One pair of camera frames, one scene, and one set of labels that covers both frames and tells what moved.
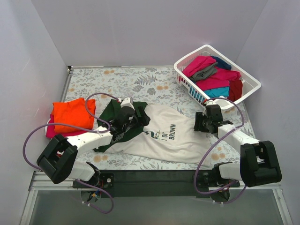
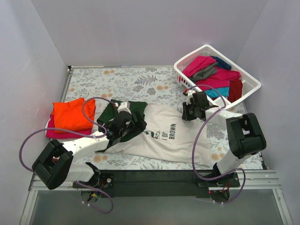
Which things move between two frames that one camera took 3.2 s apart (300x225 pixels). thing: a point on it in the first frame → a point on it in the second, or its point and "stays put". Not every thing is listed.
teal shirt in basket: (217, 92) stays put
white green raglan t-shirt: (172, 135) stays put
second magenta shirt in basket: (221, 79) stays put
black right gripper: (199, 122) → (189, 110)
